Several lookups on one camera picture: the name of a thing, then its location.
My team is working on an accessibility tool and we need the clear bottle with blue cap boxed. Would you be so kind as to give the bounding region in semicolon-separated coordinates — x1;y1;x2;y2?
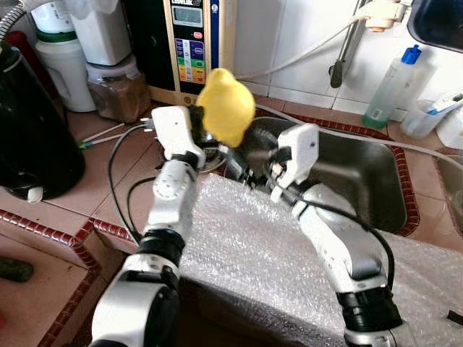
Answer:
362;45;422;131

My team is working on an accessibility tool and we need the flexible grey metal hose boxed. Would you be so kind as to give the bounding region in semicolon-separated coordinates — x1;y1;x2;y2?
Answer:
0;0;37;44

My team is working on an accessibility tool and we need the yellow plastic bowl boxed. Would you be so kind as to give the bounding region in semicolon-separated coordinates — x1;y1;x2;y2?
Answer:
197;69;255;147

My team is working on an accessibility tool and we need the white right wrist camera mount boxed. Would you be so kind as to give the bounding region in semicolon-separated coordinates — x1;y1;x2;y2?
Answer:
278;123;320;193

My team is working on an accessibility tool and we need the black round appliance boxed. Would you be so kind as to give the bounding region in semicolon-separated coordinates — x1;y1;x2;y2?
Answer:
0;43;86;202

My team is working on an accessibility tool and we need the stainless steel sink basin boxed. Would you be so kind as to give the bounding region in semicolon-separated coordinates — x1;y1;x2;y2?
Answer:
239;116;419;236

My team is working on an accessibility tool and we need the white canister with green band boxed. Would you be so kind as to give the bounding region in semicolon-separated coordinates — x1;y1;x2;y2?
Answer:
29;0;98;113

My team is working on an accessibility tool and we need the clear bubble wrap sheet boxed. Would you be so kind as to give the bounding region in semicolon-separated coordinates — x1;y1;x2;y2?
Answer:
177;172;463;347

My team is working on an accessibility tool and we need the metal faucet pipe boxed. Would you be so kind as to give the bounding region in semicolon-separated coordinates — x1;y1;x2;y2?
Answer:
329;0;370;89

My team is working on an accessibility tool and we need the white plastic bottle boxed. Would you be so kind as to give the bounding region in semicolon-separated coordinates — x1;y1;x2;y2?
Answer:
434;101;463;149

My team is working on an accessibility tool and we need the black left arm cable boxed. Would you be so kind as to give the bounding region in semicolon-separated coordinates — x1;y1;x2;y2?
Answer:
109;123;158;243

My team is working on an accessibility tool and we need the dark hanging pan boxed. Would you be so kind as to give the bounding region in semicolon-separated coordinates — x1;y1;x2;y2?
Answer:
407;0;463;53

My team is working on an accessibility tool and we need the thin white stick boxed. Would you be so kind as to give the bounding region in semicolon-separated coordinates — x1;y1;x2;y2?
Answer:
83;130;149;150
80;123;127;145

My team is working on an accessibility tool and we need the small steel sink basin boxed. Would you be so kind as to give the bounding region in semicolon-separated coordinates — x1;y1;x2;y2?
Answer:
434;152;463;218

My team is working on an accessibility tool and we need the beige water ionizer machine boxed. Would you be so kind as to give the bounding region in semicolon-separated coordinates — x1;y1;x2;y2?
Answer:
123;0;238;106

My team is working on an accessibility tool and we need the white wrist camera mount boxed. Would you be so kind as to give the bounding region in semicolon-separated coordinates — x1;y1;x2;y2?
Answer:
278;123;320;193
148;106;208;164

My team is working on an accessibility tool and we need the white water hose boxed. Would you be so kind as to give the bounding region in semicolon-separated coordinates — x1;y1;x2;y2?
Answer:
235;14;370;82

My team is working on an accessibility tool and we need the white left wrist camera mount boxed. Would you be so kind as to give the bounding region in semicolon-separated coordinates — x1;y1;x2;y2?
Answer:
148;106;208;164

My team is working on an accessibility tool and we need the plain white canister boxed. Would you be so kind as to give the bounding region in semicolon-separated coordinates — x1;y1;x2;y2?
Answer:
64;0;132;67

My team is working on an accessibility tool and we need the beige faucet diverter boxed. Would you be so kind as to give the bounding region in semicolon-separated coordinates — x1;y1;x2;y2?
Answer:
358;0;413;33

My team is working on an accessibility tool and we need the clear jar with brown contents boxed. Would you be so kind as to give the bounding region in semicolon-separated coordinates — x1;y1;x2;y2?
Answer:
85;56;151;124

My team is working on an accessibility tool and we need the dark green object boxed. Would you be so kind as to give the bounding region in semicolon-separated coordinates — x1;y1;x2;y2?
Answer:
0;257;33;283

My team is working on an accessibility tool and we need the clear plastic cup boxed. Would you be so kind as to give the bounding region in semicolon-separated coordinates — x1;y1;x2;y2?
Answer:
402;100;442;140

